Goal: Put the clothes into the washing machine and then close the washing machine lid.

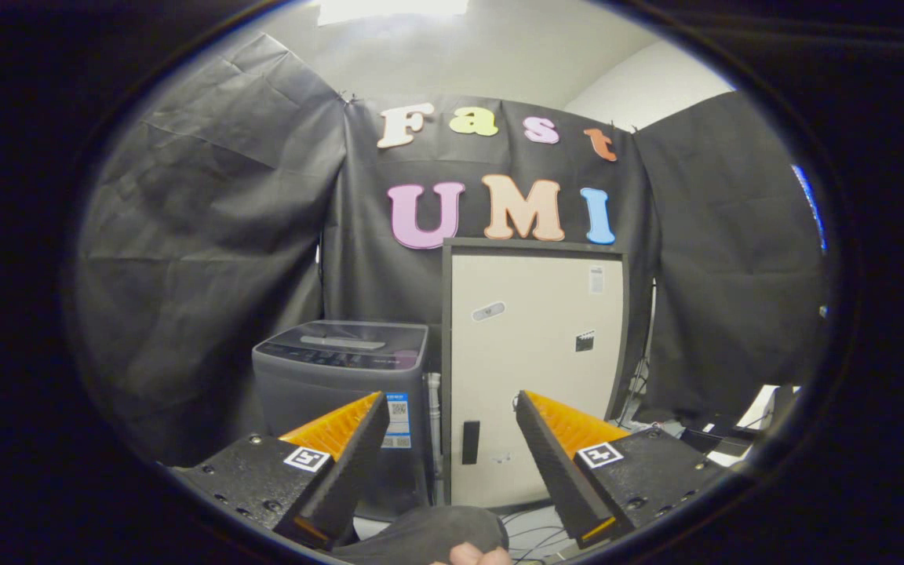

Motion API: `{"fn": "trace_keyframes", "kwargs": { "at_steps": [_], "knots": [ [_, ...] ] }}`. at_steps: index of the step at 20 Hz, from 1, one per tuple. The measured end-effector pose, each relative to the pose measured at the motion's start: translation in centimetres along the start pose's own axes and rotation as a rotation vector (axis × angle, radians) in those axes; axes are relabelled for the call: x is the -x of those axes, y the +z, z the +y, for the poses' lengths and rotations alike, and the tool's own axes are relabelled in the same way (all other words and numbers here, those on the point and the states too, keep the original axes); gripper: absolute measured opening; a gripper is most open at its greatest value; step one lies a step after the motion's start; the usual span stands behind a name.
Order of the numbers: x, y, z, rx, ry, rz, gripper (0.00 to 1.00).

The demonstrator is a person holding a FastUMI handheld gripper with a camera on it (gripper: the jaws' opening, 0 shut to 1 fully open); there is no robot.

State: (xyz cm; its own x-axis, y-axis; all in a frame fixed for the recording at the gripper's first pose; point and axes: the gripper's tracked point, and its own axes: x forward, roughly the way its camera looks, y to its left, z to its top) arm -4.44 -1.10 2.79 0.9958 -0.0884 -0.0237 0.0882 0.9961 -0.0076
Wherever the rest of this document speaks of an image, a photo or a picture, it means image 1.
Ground dark grey washing machine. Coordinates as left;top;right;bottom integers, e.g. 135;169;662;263
252;320;433;523

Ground black backdrop cloth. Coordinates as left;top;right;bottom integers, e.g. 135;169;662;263
75;31;833;468

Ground ceiling light panel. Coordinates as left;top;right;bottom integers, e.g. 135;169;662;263
317;0;470;26

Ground beige cabinet with dark frame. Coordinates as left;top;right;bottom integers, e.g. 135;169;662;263
441;238;630;511

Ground person's dark grey clothing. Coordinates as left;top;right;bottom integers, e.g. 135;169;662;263
334;505;509;565

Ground white board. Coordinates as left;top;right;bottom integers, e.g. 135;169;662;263
738;385;784;429

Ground black floor cables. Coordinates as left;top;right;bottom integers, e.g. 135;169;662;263
499;506;580;563

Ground white drain hose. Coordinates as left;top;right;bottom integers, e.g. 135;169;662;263
427;373;444;481

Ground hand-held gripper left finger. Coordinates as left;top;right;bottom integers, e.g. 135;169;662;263
173;391;391;552

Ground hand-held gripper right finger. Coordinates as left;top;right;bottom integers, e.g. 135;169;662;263
515;390;727;550

